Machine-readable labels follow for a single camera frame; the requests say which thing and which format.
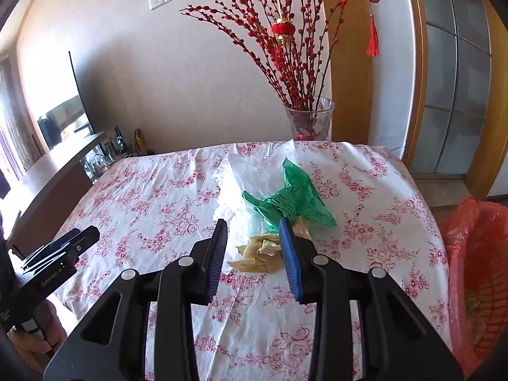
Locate brown window curtain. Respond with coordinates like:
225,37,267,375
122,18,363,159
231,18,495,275
1,55,40,179

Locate small red lantern ornament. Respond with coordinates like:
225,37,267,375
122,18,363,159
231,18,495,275
271,18,295,44

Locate red berry branches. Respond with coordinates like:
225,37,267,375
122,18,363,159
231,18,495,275
181,0,350,112

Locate large clear plastic bag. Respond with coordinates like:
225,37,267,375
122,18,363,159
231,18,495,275
212,140,298,244

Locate dark green plastic bag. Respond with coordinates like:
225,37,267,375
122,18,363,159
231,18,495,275
242,158,337,233

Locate orange lined trash basket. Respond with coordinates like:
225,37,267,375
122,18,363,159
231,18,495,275
440,198,507,376

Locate person's left hand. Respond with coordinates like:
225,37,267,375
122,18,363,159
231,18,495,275
8,300,67,374

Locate black flat television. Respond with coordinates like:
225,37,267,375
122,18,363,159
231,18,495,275
37,51,95,150

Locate dark wooden tv cabinet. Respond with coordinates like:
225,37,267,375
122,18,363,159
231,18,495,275
4,132,106,259

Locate beige plastic bag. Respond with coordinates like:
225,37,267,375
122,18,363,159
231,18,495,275
225,219,313,275

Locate wooden framed glass door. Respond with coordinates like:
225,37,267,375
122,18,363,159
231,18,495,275
408,0,507,199

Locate clear glass vase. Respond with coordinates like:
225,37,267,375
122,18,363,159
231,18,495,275
285,97,336,141

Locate floral white pink tablecloth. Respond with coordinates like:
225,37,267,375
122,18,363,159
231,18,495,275
56,142,451,380

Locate clutter items beside cabinet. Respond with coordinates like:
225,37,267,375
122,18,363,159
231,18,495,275
80,126,147,184

